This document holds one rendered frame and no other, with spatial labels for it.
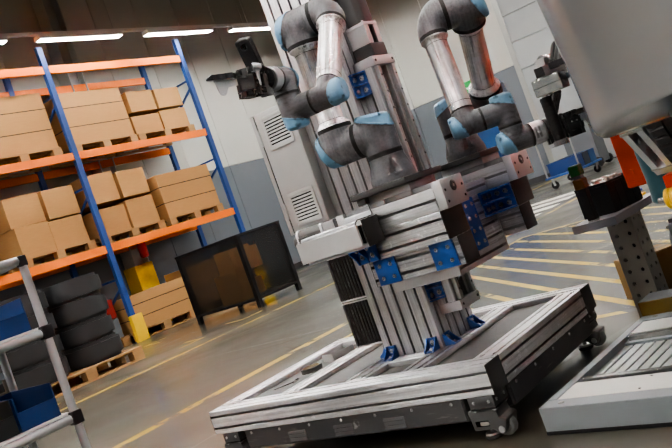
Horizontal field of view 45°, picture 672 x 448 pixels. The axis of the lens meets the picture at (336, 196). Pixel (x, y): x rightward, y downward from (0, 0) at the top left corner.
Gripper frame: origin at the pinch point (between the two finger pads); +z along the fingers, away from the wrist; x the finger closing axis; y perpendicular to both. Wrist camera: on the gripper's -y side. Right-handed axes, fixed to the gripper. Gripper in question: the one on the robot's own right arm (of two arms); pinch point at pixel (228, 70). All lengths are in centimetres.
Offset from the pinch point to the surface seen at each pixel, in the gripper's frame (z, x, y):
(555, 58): -47, -77, 15
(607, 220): -104, -74, 70
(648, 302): -107, -82, 101
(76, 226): -732, 730, 34
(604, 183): -113, -75, 58
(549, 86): -50, -73, 22
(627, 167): -107, -84, 53
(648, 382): -35, -84, 105
